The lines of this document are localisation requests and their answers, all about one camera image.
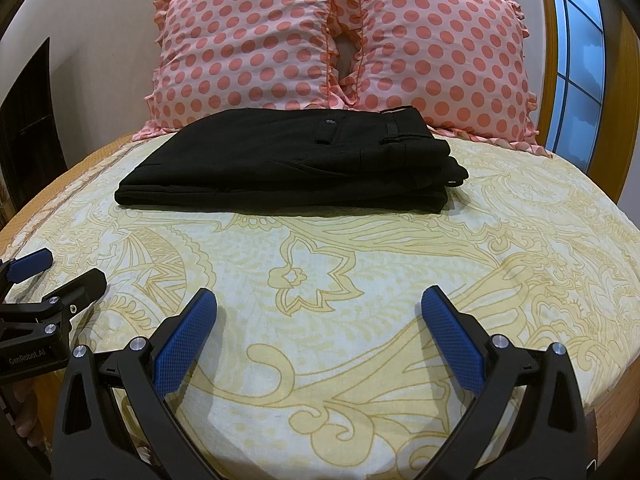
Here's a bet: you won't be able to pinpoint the glass window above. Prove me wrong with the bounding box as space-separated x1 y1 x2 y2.
542 0 608 166

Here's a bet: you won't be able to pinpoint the yellow floral bed sheet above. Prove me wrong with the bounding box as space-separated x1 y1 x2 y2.
0 130 640 480

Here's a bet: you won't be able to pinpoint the wooden window frame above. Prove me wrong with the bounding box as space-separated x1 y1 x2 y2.
445 0 640 201

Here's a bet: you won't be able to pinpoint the person's left hand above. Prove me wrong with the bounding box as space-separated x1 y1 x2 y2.
10 377 41 438

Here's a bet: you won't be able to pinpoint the black pants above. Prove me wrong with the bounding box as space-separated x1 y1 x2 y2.
114 105 470 216

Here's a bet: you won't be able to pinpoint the dark flat television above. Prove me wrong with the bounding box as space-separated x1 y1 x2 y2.
0 37 68 201

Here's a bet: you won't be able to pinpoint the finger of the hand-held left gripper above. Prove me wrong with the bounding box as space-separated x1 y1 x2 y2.
0 268 107 334
0 248 54 301

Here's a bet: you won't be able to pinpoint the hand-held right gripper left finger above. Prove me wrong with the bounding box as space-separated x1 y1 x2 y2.
52 287 218 480

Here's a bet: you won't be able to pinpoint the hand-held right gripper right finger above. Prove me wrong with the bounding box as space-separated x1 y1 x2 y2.
420 285 586 480

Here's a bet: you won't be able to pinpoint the pink polka dot pillow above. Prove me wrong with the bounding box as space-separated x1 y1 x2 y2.
332 0 553 158
132 0 348 141

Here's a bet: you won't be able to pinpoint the wooden bed frame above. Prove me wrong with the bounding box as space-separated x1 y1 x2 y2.
580 385 640 480

